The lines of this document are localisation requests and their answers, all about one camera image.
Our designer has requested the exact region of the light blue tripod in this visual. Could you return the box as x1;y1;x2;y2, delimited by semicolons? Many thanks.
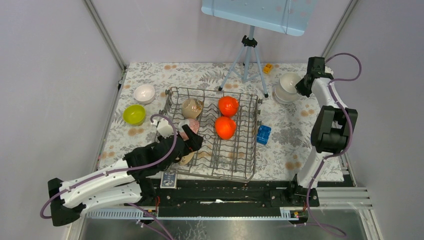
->
218;25;269;98

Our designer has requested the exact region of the orange bowl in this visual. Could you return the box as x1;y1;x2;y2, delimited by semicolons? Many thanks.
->
218;96;239;118
214;116;237;140

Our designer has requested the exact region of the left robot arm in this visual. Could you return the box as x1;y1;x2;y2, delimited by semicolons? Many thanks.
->
40;125;204;227

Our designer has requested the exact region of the grey wire dish rack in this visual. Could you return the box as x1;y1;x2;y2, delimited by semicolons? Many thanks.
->
159;86;262;183

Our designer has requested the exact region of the beige patterned bowl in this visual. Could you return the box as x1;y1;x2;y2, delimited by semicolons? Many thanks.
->
181;98;204;119
178;152;195;166

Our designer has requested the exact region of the yellow-green bowl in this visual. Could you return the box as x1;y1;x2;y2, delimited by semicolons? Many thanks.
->
122;104;146;126

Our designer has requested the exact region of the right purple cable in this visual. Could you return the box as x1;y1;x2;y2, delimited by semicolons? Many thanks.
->
294;52;363;238

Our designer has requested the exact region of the near beige patterned bowl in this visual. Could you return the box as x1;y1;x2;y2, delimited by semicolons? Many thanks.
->
178;152;195;166

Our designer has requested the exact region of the pink patterned bowl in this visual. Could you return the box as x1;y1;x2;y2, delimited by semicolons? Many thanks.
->
178;118;200;134

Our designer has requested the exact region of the orange toy block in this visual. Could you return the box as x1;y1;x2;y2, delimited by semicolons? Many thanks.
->
262;63;274;74

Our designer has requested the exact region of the far beige patterned bowl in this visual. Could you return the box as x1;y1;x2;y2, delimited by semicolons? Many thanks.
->
181;98;204;119

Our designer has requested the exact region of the floral tablecloth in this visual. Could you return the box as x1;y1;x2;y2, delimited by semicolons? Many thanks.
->
97;63;320;181

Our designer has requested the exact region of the white ribbed bowl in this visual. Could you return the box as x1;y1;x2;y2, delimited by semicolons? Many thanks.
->
273;85;299;104
279;72;302;94

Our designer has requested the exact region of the light blue board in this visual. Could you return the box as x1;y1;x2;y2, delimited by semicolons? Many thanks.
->
201;0;317;37

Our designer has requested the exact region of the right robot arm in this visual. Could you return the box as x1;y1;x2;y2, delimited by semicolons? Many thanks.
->
286;56;358;206

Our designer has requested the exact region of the blue toy block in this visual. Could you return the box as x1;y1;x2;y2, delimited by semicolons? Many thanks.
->
256;125;272;145

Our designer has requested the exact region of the blue playing card box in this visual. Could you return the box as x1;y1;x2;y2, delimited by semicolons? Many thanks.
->
159;172;178;189

